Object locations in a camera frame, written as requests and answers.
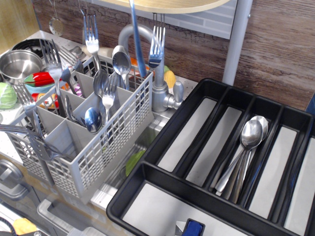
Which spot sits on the steel spoon rear right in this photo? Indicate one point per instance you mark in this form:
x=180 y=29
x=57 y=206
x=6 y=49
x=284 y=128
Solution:
x=122 y=65

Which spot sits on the blue object bottom edge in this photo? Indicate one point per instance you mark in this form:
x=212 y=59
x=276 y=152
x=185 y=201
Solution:
x=189 y=228

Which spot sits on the black cutlery tray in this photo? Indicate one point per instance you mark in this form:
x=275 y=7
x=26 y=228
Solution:
x=175 y=180

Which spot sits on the steel fork far left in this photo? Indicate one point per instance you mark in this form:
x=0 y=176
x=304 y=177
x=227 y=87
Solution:
x=29 y=106

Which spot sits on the tall steel fork rear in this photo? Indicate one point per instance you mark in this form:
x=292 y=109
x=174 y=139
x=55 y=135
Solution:
x=91 y=38

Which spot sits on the steel fork left tall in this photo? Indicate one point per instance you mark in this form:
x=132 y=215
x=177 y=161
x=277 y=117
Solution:
x=54 y=67

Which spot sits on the black stove burner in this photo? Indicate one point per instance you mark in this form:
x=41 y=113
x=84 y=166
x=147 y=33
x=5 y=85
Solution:
x=32 y=45

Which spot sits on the steel fork lying front left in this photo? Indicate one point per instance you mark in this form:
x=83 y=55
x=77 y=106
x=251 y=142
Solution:
x=43 y=149

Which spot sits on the steel fork centre compartment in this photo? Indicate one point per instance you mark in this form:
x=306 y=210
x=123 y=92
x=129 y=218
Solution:
x=109 y=94

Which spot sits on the small dark spoon in basket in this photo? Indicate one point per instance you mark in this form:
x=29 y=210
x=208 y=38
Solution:
x=66 y=76

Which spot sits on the steel fork by faucet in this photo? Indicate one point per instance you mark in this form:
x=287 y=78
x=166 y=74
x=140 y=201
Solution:
x=157 y=47

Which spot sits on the grey plastic cutlery basket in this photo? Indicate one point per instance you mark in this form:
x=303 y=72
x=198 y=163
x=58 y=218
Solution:
x=91 y=157

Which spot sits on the big steel spoon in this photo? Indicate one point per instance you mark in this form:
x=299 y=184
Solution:
x=137 y=42

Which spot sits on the grey toy faucet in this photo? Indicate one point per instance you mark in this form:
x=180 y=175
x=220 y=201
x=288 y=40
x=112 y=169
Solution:
x=162 y=99

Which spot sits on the top steel spoon in tray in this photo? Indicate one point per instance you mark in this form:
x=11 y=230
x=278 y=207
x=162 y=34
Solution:
x=251 y=137

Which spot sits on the grey metal pole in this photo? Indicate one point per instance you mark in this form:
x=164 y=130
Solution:
x=241 y=18

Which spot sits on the red toy pepper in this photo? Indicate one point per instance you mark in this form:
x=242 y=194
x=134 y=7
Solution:
x=39 y=79

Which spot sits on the green toy cabbage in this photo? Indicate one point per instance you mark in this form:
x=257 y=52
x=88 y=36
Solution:
x=8 y=97

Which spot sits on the steel pot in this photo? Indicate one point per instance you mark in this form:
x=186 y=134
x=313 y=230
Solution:
x=17 y=65

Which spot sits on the green toy in sink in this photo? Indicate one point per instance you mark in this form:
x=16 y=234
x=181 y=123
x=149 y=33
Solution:
x=133 y=161

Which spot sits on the yellow toy bottom left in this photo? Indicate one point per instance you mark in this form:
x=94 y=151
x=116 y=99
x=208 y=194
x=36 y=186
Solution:
x=24 y=226

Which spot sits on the orange toy carrot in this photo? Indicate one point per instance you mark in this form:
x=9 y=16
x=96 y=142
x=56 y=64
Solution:
x=134 y=62

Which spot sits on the hanging strainer ladle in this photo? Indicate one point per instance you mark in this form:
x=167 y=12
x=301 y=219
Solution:
x=55 y=24

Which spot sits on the yellow toy corn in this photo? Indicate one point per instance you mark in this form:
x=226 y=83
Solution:
x=169 y=77

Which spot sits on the steel spoon front centre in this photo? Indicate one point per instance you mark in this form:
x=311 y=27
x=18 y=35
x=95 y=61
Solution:
x=93 y=120

